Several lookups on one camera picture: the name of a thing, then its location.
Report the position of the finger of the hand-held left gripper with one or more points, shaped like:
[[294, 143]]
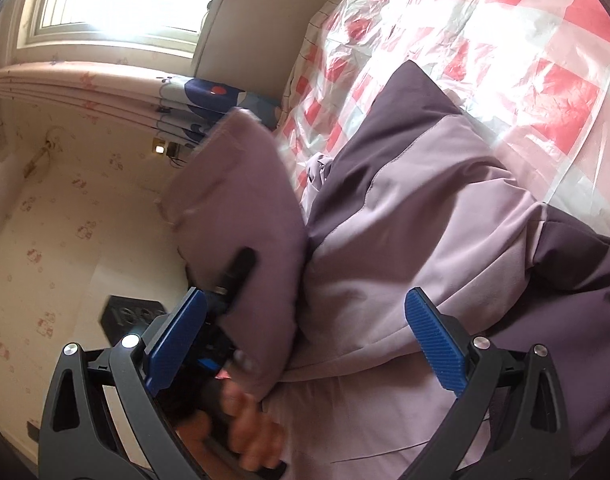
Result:
[[237, 275]]

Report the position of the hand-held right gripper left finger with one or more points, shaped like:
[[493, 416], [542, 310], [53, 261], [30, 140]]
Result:
[[177, 340]]

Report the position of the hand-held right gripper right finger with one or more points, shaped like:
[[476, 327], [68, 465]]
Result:
[[435, 340]]

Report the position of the purple two-tone jacket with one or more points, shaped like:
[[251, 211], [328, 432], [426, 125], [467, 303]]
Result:
[[410, 200]]

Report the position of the person's left hand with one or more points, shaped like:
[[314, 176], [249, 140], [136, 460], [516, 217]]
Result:
[[250, 425]]

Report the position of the pink curtain blue print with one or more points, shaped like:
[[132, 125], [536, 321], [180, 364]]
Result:
[[110, 85]]

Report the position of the beige headboard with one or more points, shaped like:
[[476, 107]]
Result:
[[265, 35]]

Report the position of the red checkered bed sheet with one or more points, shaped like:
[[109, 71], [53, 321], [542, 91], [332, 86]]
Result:
[[485, 35]]

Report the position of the wall socket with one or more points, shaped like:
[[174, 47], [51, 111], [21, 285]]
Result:
[[161, 149]]

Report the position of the wall pipe fitting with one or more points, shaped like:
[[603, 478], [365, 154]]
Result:
[[47, 147]]

